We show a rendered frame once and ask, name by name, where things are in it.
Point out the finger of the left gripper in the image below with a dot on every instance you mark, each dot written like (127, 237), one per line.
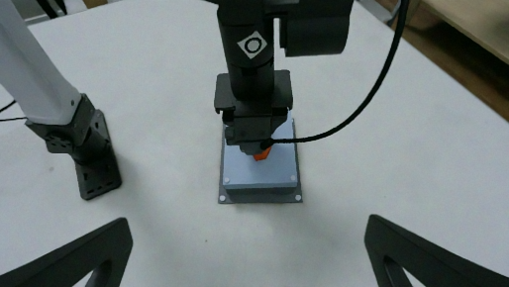
(228, 118)
(275, 123)

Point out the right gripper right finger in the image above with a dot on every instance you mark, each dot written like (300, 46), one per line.
(391, 248)

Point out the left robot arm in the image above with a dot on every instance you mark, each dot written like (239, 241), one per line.
(68, 120)

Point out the light blue flat plate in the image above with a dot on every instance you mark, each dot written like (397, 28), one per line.
(274, 171)

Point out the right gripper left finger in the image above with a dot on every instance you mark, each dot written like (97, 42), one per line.
(105, 250)

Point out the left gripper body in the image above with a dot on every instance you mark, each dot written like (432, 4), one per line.
(256, 96)

